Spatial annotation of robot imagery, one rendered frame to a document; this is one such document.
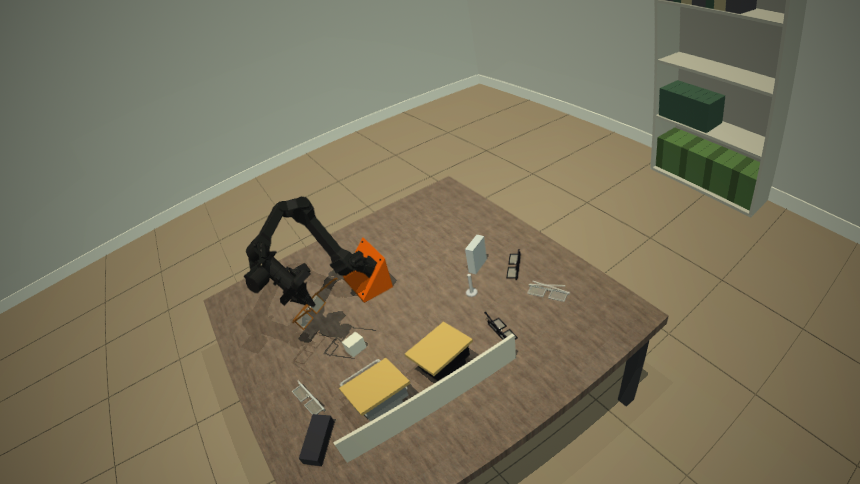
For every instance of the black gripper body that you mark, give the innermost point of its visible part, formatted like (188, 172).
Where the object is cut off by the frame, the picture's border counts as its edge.
(289, 283)

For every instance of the black eyeglasses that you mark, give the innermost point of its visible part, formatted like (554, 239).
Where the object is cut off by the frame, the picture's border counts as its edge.
(498, 325)

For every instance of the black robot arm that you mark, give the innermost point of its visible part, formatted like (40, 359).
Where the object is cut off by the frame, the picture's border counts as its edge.
(302, 211)

